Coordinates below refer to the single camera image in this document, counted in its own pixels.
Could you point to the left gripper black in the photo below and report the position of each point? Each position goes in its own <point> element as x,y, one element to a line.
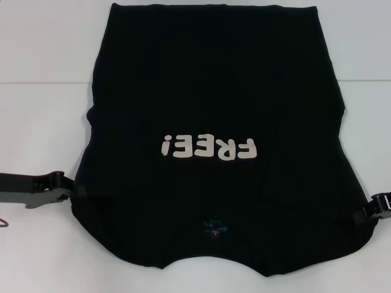
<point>21,186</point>

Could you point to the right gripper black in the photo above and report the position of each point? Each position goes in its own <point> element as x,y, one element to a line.
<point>386,210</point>

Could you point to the black shirt with FREE print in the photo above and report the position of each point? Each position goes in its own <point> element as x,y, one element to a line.
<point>214,91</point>

